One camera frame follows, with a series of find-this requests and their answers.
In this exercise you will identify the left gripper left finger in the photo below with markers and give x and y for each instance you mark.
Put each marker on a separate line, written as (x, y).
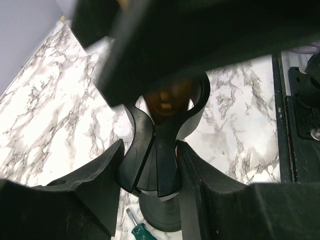
(82, 205)

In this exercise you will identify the gold microphone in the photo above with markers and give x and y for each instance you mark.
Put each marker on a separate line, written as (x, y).
(167, 102)

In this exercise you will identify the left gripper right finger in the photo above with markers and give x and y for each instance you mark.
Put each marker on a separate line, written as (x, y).
(214, 206)

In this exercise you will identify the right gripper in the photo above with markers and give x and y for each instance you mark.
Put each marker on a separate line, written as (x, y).
(158, 42)

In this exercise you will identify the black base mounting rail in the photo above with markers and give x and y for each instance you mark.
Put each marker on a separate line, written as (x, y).
(296, 79)

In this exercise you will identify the black round-base mic stand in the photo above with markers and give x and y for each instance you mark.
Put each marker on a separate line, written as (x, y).
(149, 169)

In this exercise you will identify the green handle screwdriver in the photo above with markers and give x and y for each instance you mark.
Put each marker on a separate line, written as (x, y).
(140, 231)

